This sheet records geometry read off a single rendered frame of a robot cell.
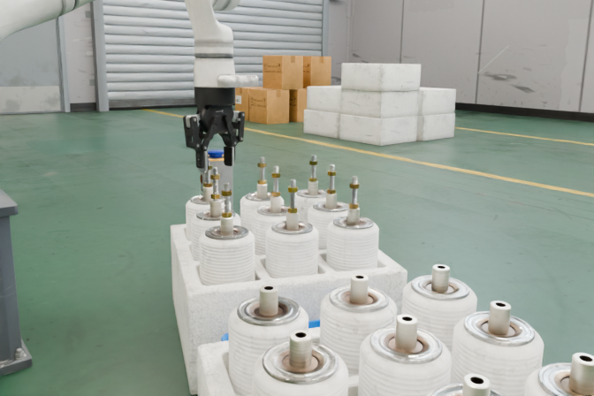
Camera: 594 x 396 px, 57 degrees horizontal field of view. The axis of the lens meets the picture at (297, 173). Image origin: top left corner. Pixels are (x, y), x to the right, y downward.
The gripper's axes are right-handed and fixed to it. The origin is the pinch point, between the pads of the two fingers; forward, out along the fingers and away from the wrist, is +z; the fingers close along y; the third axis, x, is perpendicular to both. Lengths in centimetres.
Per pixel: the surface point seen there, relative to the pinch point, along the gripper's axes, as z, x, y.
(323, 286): 19.0, 24.6, -0.8
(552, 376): 10, 65, 19
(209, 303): 19.6, 13.4, 14.9
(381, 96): 4, -103, -250
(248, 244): 11.6, 14.3, 6.6
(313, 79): -2, -227, -345
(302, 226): 10.4, 17.6, -4.1
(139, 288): 35.6, -31.3, -3.6
